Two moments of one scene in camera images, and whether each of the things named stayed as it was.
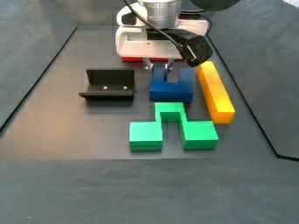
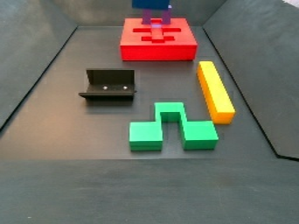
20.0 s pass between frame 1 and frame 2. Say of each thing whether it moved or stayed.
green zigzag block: stayed
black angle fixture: stayed
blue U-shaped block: moved
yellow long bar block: stayed
